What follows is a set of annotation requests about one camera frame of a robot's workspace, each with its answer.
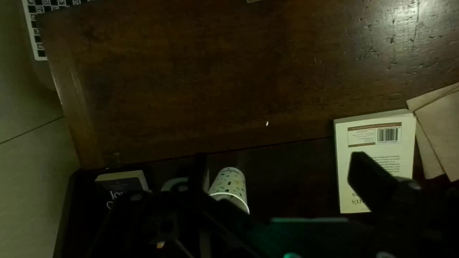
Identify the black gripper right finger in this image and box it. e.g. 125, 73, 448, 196
348, 150, 459, 258

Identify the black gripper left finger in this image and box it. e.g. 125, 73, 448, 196
85, 187, 270, 258

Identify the white paper cup with dots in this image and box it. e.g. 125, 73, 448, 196
208, 164, 252, 215

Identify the brown paper envelope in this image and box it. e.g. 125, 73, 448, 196
405, 81, 459, 180
414, 90, 459, 183

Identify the white paperback book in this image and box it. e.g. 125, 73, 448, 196
333, 107, 419, 215

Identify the dark wooden secretary desk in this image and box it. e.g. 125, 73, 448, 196
44, 0, 459, 258

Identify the black and white checkerboard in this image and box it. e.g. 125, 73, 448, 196
21, 0, 92, 61

